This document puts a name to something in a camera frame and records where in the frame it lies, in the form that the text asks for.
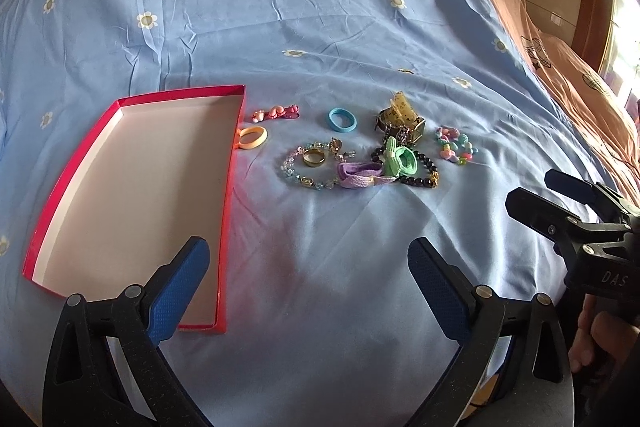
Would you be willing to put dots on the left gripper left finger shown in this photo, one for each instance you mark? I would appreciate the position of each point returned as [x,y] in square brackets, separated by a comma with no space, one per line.
[82,386]

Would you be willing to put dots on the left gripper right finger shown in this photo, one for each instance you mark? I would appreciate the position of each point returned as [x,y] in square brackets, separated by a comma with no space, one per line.
[510,368]

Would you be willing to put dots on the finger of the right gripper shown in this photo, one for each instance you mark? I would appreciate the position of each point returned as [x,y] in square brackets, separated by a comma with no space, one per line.
[542,216]
[597,196]

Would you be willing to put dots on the gold wrist watch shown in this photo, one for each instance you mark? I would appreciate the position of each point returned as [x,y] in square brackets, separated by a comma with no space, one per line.
[390,122]

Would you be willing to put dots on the yellow floral claw clip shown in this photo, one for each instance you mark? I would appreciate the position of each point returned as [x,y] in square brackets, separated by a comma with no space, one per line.
[401,111]

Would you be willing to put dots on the pink cartoon hair clip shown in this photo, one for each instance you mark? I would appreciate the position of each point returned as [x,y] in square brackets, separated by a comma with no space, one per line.
[275,112]

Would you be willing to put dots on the person's right hand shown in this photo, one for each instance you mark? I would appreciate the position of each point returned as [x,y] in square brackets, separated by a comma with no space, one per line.
[600,329]

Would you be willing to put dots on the red shallow box tray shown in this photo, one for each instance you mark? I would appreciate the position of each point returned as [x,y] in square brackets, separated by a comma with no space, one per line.
[153,171]

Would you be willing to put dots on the blue floral bed sheet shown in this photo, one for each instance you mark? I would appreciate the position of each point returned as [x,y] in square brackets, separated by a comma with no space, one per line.
[326,326]

